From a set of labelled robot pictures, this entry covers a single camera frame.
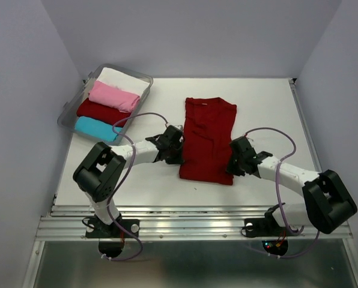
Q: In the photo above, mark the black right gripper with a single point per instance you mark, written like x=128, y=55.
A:
x=231, y=169

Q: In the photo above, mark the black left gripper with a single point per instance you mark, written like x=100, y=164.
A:
x=178, y=159

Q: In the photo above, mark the clear plastic storage bin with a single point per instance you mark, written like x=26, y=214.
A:
x=68, y=117

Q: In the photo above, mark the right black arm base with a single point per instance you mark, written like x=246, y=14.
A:
x=265, y=226

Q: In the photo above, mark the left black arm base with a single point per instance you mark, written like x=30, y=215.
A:
x=95, y=229

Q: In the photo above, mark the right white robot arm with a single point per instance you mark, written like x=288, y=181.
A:
x=327, y=202

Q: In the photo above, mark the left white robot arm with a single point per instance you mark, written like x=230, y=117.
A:
x=98, y=175

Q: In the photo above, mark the rolled cyan t shirt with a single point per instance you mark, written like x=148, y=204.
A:
x=97, y=129

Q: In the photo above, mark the rolled white t shirt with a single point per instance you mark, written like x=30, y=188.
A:
x=122, y=81

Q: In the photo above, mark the rolled pink t shirt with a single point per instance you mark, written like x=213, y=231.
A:
x=113, y=97

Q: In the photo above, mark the rolled dark red t shirt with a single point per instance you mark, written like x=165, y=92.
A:
x=99, y=112

